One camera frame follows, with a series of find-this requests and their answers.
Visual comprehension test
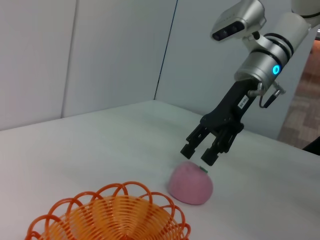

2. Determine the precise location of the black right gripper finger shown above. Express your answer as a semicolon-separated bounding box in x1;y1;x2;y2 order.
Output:
180;122;213;160
200;127;237;167

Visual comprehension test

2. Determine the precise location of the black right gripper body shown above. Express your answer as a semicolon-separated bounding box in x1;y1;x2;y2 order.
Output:
199;77;261;138

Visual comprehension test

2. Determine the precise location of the pink plush peach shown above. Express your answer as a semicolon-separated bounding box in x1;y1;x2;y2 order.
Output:
167;161;215;206

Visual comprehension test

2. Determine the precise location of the orange woven plastic basket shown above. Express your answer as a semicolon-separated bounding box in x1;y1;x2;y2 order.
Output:
24;181;191;240

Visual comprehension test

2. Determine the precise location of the black furniture piece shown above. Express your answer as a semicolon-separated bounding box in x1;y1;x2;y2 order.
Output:
301;136;320;158

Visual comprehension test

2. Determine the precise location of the right arm cable with plugs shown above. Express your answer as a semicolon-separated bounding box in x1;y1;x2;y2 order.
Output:
248;81;287;109

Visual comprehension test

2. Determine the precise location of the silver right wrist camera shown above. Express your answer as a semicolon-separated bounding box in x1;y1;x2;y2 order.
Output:
210;0;266;42

